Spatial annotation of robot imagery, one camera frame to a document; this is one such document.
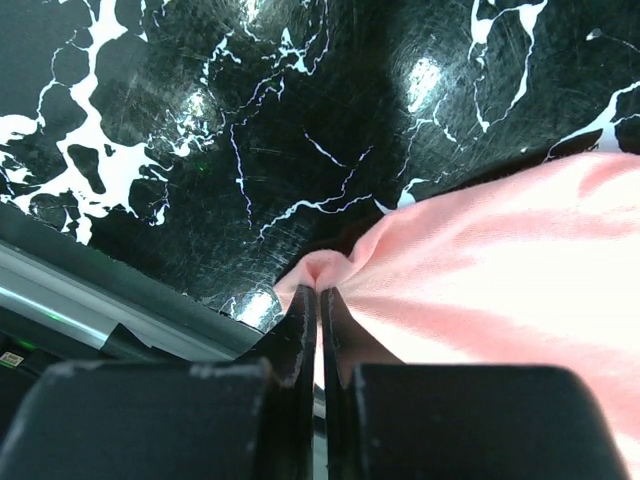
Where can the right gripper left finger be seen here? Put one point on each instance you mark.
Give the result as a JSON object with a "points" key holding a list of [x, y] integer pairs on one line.
{"points": [[251, 418]]}

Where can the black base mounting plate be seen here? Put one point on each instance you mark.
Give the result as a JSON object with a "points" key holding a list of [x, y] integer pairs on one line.
{"points": [[61, 289]]}

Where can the salmon pink t-shirt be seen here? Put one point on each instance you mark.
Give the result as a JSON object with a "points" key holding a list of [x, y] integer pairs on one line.
{"points": [[538, 267]]}

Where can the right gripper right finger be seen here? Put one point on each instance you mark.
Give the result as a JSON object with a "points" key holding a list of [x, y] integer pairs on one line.
{"points": [[386, 419]]}

